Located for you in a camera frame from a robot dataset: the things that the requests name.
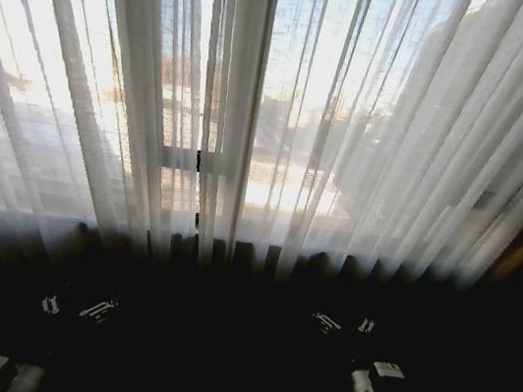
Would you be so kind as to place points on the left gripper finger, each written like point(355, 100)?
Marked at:
point(99, 309)
point(50, 304)

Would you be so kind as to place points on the white window frame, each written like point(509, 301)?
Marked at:
point(178, 158)

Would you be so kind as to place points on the white sheer curtain panel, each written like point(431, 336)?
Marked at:
point(401, 128)
point(86, 79)

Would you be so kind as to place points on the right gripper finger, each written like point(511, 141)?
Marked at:
point(327, 323)
point(367, 325)

